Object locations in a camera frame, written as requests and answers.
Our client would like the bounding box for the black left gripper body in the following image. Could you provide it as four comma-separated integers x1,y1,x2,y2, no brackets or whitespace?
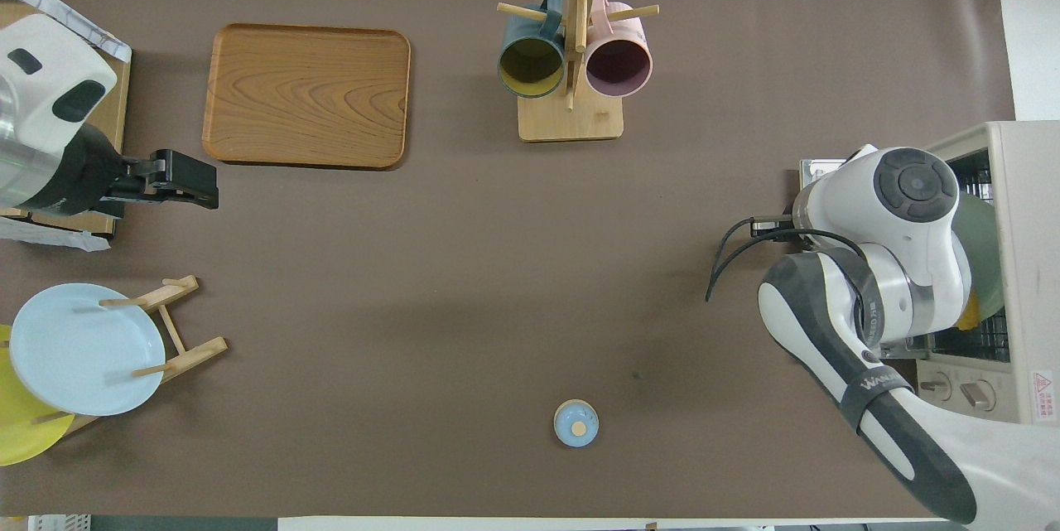
31,123,162,219

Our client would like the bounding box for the pale green plate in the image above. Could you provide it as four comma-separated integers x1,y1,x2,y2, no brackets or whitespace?
952,191,1008,326

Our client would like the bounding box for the beige toaster oven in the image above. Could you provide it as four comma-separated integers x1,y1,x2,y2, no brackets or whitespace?
911,121,1060,426

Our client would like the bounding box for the light wooden shelf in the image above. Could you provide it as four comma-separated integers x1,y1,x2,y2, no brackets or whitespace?
0,0,133,238

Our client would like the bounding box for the white checked cloth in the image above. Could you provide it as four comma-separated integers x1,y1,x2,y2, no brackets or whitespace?
0,0,133,64

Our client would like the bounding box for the brown wooden tray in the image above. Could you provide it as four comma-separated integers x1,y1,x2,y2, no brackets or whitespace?
202,23,412,170

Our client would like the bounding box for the light blue plate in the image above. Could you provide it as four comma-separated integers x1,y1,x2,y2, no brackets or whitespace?
10,282,166,418

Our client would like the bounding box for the wooden plate rack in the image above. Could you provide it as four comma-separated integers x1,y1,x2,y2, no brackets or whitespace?
33,274,229,437

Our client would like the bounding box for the yellow plate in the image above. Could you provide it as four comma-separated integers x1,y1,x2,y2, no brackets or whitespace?
0,324,75,467

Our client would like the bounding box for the brown table mat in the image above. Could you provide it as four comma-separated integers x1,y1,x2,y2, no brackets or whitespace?
0,0,1054,519

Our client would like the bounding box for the dark blue mug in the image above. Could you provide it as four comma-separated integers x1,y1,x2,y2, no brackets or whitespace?
497,0,569,99

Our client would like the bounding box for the wooden mug tree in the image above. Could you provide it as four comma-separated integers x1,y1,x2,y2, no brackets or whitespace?
497,0,661,142

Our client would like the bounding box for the pink mug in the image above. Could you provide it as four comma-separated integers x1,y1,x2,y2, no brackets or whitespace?
584,0,655,99

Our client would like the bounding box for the small blue round bell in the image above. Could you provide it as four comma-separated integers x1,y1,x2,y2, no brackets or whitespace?
553,398,600,448

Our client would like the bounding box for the wire oven rack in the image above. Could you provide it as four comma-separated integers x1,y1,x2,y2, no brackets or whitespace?
927,148,1013,351

